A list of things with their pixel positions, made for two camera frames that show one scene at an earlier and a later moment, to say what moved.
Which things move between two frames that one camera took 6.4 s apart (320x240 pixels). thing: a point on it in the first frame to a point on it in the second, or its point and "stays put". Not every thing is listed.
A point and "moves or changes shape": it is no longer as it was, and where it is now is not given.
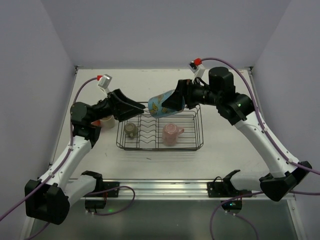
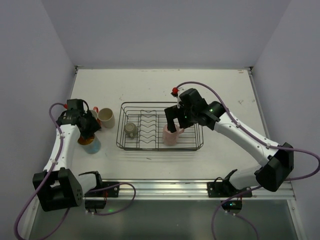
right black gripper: [185, 91] to [173, 113]
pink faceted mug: [170, 134] stays put
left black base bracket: [96, 198] stays put
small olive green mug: [131, 129] stays put
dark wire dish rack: [180, 131] stays put
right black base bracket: [225, 189] stays put
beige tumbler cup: [108, 124] stays put
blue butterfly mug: [156, 109] moves or changes shape
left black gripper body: [114, 104] to [88, 128]
